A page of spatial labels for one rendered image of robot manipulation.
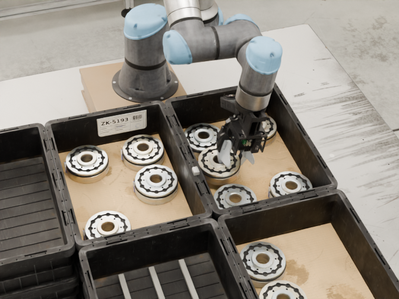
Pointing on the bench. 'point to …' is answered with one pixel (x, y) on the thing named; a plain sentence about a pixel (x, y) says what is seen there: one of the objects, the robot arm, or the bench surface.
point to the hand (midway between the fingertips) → (231, 159)
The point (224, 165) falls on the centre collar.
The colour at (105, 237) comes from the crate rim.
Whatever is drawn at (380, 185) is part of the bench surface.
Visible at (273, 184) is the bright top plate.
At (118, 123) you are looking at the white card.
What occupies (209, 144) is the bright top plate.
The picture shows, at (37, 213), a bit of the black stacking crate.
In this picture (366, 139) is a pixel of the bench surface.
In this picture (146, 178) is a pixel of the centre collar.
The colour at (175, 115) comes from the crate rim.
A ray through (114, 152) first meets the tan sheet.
